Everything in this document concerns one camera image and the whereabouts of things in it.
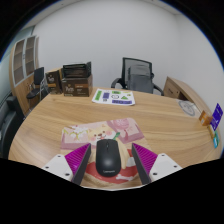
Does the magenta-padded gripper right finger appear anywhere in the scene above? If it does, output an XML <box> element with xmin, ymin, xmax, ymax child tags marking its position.
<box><xmin>131</xmin><ymin>142</ymin><xmax>184</xmax><ymax>185</ymax></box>

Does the black mesh office chair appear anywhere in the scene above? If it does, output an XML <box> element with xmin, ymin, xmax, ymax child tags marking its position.
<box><xmin>110</xmin><ymin>56</ymin><xmax>165</xmax><ymax>96</ymax></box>

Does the black leather chair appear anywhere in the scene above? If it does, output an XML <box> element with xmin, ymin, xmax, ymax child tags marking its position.
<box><xmin>0</xmin><ymin>94</ymin><xmax>26</xmax><ymax>159</ymax></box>

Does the white sheet with coloured shapes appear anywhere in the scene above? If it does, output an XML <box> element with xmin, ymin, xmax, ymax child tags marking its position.
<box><xmin>91</xmin><ymin>87</ymin><xmax>136</xmax><ymax>107</ymax></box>

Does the small green box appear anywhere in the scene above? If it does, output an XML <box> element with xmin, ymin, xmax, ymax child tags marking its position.
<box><xmin>212</xmin><ymin>130</ymin><xmax>221</xmax><ymax>143</ymax></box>

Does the grey backpack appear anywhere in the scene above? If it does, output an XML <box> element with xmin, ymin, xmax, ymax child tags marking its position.
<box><xmin>127</xmin><ymin>64</ymin><xmax>155</xmax><ymax>94</ymax></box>

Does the orange cardboard box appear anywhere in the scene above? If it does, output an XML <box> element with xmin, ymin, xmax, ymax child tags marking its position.
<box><xmin>198</xmin><ymin>110</ymin><xmax>214</xmax><ymax>127</ymax></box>

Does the wooden shelf cabinet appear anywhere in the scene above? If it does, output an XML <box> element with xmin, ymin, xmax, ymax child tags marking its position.
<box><xmin>8</xmin><ymin>34</ymin><xmax>40</xmax><ymax>114</ymax></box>

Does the small black chair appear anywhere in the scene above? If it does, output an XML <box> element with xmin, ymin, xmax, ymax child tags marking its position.
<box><xmin>25</xmin><ymin>66</ymin><xmax>46</xmax><ymax>101</ymax></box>

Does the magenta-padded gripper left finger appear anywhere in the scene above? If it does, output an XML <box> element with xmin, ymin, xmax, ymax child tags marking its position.
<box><xmin>41</xmin><ymin>142</ymin><xmax>92</xmax><ymax>186</ymax></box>

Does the dark brown tall box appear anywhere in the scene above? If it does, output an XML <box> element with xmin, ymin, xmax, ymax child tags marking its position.
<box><xmin>45</xmin><ymin>68</ymin><xmax>64</xmax><ymax>96</ymax></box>

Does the black computer mouse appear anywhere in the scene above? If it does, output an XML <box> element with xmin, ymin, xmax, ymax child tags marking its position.
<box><xmin>95</xmin><ymin>138</ymin><xmax>120</xmax><ymax>177</ymax></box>

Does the small tan box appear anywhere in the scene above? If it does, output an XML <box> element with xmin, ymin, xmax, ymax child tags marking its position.
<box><xmin>207</xmin><ymin>124</ymin><xmax>216</xmax><ymax>138</ymax></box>

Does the cartoon dog print mouse pad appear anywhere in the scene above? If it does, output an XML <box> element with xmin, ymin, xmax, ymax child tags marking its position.
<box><xmin>59</xmin><ymin>117</ymin><xmax>151</xmax><ymax>188</ymax></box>

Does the purple retail package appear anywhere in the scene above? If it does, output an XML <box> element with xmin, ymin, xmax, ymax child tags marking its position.
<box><xmin>209</xmin><ymin>102</ymin><xmax>224</xmax><ymax>132</ymax></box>

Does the wooden side desk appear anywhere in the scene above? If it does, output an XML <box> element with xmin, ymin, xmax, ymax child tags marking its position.
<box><xmin>162</xmin><ymin>76</ymin><xmax>205</xmax><ymax>113</ymax></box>

